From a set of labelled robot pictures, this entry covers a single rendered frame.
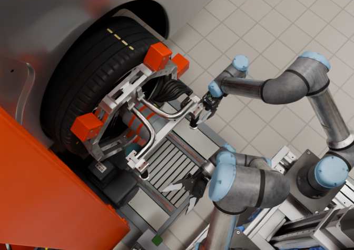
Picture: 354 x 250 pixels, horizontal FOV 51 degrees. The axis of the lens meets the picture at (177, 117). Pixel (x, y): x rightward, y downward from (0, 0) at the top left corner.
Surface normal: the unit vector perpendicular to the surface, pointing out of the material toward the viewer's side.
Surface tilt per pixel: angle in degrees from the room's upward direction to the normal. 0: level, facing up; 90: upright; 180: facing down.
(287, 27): 0
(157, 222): 0
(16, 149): 90
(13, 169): 90
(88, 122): 45
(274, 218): 0
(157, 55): 55
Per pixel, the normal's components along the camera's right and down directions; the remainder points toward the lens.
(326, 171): -0.06, -0.27
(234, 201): -0.12, 0.60
